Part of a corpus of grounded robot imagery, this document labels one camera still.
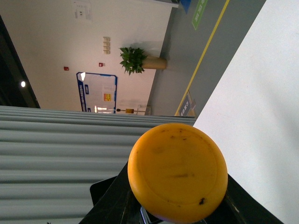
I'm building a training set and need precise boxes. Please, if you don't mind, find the grey curtain left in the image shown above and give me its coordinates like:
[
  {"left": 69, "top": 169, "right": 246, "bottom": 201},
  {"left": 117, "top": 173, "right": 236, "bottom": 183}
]
[{"left": 0, "top": 106, "right": 195, "bottom": 224}]

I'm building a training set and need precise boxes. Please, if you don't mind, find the green floor sign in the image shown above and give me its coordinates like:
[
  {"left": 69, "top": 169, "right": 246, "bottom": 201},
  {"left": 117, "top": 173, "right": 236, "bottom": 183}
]
[{"left": 192, "top": 0, "right": 208, "bottom": 30}]

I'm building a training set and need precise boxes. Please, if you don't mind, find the yellow mushroom push button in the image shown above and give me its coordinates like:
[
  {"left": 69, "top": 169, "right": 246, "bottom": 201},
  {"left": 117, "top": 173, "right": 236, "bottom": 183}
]
[{"left": 128, "top": 123, "right": 228, "bottom": 224}]

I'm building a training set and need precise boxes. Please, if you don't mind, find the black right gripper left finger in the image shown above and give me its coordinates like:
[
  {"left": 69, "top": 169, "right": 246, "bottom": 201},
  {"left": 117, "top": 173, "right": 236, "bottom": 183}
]
[{"left": 80, "top": 168, "right": 141, "bottom": 224}]

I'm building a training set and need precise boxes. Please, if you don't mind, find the potted plant by wall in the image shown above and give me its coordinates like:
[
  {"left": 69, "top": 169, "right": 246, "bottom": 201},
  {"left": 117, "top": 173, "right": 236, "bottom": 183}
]
[{"left": 120, "top": 47, "right": 167, "bottom": 76}]

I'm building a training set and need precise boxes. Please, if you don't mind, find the blue framed notice board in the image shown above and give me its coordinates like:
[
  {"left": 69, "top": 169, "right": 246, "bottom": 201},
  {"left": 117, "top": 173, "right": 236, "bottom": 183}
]
[{"left": 76, "top": 72, "right": 118, "bottom": 113}]

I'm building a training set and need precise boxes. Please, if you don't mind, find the blue floor mat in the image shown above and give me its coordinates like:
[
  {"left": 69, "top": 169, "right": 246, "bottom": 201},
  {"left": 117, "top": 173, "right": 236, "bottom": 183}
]
[{"left": 179, "top": 0, "right": 191, "bottom": 14}]

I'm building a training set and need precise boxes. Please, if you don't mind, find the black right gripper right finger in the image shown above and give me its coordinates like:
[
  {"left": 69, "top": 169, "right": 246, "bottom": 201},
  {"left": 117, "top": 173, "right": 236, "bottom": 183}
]
[{"left": 204, "top": 175, "right": 283, "bottom": 224}]

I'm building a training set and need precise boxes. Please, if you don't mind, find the blue standing floor sign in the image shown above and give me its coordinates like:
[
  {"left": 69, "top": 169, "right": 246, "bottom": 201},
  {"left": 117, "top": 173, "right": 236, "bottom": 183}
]
[{"left": 178, "top": 91, "right": 196, "bottom": 117}]

